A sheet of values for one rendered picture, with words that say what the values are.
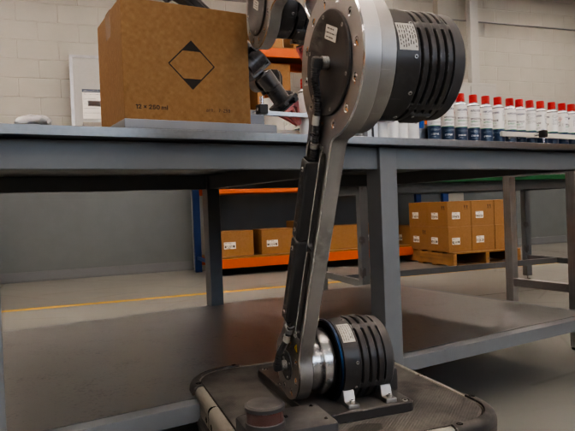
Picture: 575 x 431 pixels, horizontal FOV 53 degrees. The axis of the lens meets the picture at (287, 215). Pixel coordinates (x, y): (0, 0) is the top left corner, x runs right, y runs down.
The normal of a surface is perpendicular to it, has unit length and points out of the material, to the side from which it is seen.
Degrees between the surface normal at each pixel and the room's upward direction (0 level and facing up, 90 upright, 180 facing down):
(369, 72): 108
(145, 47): 90
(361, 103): 132
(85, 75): 90
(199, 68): 90
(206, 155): 90
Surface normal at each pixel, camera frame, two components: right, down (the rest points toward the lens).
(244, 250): 0.33, 0.00
